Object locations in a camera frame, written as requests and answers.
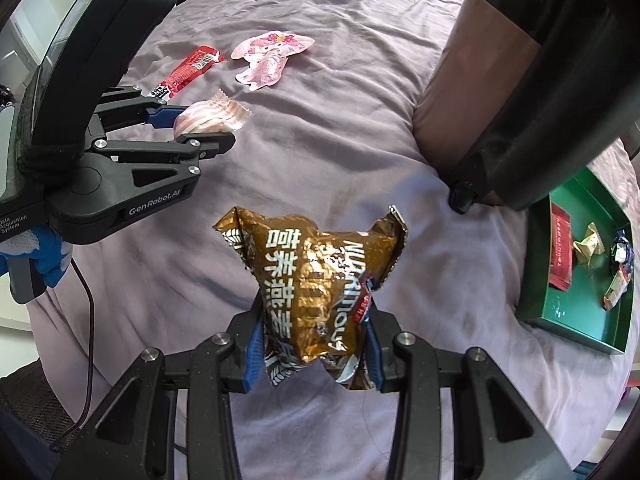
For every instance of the blue white snack packet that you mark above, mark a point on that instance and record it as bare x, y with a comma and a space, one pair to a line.
622, 250

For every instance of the person's left hand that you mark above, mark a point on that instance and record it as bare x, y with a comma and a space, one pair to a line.
50, 260

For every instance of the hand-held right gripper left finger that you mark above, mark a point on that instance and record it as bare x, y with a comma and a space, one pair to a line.
252, 360

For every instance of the purple bed sheet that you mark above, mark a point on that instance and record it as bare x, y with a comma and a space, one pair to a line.
325, 160

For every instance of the pink cartoon snack packet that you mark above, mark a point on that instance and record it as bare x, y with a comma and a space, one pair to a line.
270, 57

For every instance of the brown foil snack packet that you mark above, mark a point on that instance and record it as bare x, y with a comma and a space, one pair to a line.
310, 280

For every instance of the dark cloth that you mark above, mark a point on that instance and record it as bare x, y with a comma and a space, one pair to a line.
30, 420

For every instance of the long red snack packet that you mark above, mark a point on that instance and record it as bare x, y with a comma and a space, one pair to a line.
187, 72

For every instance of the green paper tray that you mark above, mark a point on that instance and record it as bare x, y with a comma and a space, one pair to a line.
580, 310

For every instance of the olive green candy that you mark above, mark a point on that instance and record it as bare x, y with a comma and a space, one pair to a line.
590, 247

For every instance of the small white candy packet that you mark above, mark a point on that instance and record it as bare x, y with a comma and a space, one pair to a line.
616, 290

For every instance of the pink striped candy packet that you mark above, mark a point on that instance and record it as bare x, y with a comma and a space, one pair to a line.
215, 112

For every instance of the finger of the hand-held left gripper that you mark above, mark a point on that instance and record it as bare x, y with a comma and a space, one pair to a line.
210, 144
160, 117

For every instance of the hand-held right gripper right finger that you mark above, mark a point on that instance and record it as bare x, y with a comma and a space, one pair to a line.
375, 365

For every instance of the red square snack packet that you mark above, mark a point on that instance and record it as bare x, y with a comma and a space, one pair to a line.
560, 250

